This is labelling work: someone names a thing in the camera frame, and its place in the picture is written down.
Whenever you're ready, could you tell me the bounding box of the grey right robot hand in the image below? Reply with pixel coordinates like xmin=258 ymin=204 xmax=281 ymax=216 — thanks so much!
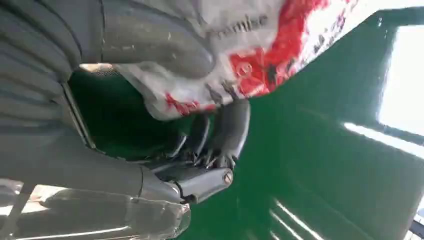
xmin=0 ymin=0 xmax=252 ymax=240

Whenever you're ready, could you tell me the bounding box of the green plastic crate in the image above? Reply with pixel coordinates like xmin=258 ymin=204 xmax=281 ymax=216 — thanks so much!
xmin=67 ymin=5 xmax=424 ymax=240

